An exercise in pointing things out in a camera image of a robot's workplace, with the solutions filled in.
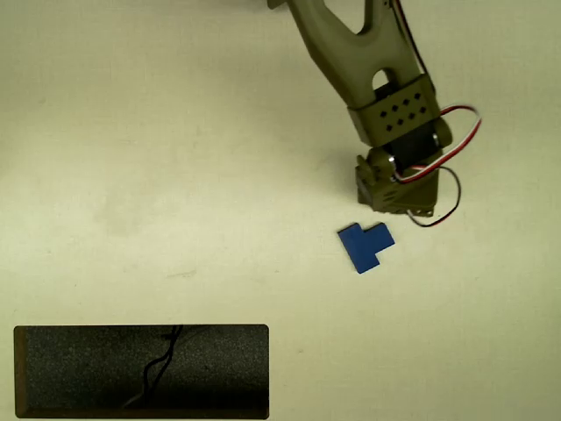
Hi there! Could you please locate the blue T-shaped block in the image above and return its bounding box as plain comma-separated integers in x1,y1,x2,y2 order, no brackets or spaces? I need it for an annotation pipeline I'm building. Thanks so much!
337,222,395,275

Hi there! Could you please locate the white red gripper servo cable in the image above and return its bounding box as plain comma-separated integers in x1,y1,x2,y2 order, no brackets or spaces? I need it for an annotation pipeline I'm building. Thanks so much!
406,165,462,228

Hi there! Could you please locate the white red wrist servo cable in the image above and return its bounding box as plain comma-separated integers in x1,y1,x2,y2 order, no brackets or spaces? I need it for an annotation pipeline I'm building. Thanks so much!
392,103,483,183

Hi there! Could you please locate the long red black arm cable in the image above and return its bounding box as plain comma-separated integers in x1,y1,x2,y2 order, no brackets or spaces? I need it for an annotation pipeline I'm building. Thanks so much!
391,0,435,87

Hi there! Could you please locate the thin black cable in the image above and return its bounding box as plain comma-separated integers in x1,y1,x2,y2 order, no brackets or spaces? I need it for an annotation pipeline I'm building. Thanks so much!
143,325,184,407
120,325,185,409

